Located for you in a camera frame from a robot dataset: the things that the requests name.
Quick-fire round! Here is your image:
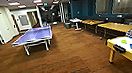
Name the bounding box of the dark glass double door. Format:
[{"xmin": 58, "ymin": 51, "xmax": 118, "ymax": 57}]
[{"xmin": 38, "ymin": 3, "xmax": 64, "ymax": 27}]

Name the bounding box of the small white-top table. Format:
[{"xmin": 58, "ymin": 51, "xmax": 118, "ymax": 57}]
[{"xmin": 105, "ymin": 34, "xmax": 132, "ymax": 73}]

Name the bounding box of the green bowl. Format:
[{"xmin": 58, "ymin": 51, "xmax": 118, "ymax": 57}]
[{"xmin": 120, "ymin": 38, "xmax": 129, "ymax": 45}]

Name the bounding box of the white hallway door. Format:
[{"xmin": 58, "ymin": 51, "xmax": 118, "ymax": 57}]
[{"xmin": 0, "ymin": 11, "xmax": 15, "ymax": 45}]

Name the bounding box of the brown hallway door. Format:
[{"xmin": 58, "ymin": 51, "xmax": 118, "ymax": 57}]
[{"xmin": 27, "ymin": 11, "xmax": 38, "ymax": 28}]

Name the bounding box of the framed glass wall panel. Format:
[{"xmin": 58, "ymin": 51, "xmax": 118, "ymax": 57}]
[{"xmin": 17, "ymin": 13, "xmax": 31, "ymax": 28}]

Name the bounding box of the dark grey bin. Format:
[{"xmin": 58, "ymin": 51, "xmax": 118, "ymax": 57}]
[{"xmin": 63, "ymin": 21, "xmax": 73, "ymax": 30}]

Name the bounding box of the blue ping pong table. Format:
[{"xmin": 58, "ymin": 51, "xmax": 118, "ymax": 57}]
[{"xmin": 9, "ymin": 24, "xmax": 56, "ymax": 60}]

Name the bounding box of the small white table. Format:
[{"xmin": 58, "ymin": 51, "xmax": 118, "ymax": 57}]
[{"xmin": 68, "ymin": 17, "xmax": 84, "ymax": 33}]

